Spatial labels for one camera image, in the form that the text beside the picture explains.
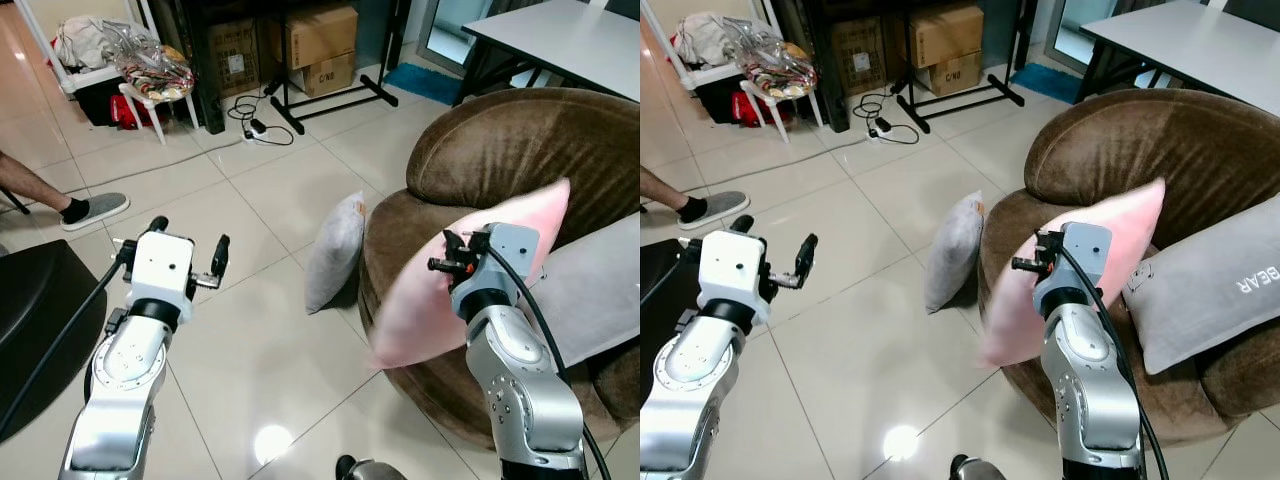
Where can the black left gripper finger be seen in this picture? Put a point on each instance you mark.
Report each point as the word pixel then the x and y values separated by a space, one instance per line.
pixel 742 224
pixel 220 258
pixel 158 225
pixel 807 258

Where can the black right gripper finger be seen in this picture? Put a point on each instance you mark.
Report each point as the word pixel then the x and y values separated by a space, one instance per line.
pixel 440 265
pixel 1023 265
pixel 457 240
pixel 1046 240

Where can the pink pillow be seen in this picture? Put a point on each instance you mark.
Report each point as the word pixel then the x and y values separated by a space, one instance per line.
pixel 420 310
pixel 1010 320

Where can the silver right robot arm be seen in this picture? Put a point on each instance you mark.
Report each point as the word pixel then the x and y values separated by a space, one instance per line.
pixel 1085 390
pixel 520 390

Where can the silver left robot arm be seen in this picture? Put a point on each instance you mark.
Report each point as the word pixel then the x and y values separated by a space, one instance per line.
pixel 690 375
pixel 125 370

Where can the plain grey pillow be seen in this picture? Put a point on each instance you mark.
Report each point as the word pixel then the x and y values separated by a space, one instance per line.
pixel 335 250
pixel 950 250

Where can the brown round velvet sofa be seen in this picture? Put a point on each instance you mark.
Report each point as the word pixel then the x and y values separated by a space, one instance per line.
pixel 520 140
pixel 1150 140

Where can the grey printed pillow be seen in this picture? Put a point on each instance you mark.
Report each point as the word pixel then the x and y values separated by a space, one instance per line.
pixel 1200 290
pixel 600 290

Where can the blue floor mat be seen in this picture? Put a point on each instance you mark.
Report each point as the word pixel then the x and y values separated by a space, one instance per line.
pixel 420 82
pixel 1045 82

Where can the grey slip-on shoe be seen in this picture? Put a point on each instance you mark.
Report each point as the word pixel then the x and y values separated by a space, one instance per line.
pixel 725 207
pixel 100 210

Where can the person's bare leg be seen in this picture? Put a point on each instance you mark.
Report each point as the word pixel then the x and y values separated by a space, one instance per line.
pixel 665 190
pixel 30 180

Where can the black glossy seat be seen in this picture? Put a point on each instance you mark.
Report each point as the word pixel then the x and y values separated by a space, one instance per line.
pixel 660 280
pixel 40 320

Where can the red bag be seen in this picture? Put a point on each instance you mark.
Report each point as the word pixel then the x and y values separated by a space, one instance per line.
pixel 130 112
pixel 750 108

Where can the white power strip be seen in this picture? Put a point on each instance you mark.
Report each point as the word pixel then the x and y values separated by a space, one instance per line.
pixel 880 129
pixel 257 129

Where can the white plastic rack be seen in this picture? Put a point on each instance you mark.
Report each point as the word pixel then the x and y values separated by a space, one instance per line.
pixel 710 75
pixel 90 75

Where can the clear plastic bag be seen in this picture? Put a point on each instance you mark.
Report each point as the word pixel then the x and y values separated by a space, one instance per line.
pixel 778 68
pixel 155 70

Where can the black metal rack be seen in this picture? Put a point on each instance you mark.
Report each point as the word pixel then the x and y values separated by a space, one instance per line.
pixel 287 115
pixel 910 115

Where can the dark labelled cardboard box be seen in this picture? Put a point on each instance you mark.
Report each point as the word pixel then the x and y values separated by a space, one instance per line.
pixel 858 55
pixel 235 55

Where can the small printed cardboard box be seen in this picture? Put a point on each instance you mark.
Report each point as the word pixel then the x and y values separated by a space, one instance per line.
pixel 955 75
pixel 330 78

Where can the beige clothes pile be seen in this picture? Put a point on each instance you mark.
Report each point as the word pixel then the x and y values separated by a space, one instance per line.
pixel 705 38
pixel 85 40

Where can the grey robot foot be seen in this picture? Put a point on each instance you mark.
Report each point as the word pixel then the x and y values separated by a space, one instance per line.
pixel 365 470
pixel 975 470

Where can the glass sliding door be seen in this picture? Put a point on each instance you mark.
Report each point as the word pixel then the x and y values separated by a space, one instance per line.
pixel 450 25
pixel 1075 25

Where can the white long table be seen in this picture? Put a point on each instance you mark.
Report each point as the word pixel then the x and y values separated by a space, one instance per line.
pixel 570 40
pixel 1190 40

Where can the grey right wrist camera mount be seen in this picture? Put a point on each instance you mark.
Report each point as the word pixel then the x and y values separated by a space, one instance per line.
pixel 1085 255
pixel 510 255

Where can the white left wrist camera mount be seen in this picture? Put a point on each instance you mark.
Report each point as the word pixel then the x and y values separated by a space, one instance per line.
pixel 160 270
pixel 730 270

